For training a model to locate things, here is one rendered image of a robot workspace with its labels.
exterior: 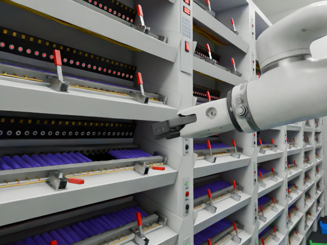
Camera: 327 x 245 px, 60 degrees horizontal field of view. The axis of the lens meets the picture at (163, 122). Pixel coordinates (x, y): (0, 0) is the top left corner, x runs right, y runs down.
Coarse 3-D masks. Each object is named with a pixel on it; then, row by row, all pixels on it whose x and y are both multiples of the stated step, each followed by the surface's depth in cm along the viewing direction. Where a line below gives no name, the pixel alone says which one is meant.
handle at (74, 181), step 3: (60, 174) 57; (60, 177) 58; (63, 180) 56; (66, 180) 56; (69, 180) 55; (72, 180) 55; (75, 180) 54; (78, 180) 54; (81, 180) 54; (75, 183) 54; (78, 183) 53; (81, 183) 54
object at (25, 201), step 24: (0, 144) 64; (24, 144) 68; (48, 144) 73; (144, 144) 100; (168, 168) 91; (0, 192) 50; (24, 192) 53; (48, 192) 55; (72, 192) 59; (96, 192) 65; (120, 192) 72; (0, 216) 48; (24, 216) 52
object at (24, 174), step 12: (156, 156) 92; (24, 168) 57; (36, 168) 58; (48, 168) 60; (60, 168) 62; (72, 168) 64; (84, 168) 67; (96, 168) 70; (108, 168) 73; (132, 168) 79; (0, 180) 52; (12, 180) 54
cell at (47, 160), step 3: (39, 156) 67; (42, 156) 67; (45, 156) 67; (42, 159) 66; (45, 159) 65; (48, 159) 65; (51, 159) 66; (48, 162) 65; (51, 162) 64; (54, 162) 65; (51, 165) 64
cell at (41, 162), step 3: (30, 156) 65; (33, 156) 65; (36, 156) 65; (33, 159) 64; (36, 159) 64; (39, 159) 64; (39, 162) 63; (42, 162) 63; (45, 162) 63; (42, 165) 62; (45, 165) 62; (48, 165) 63
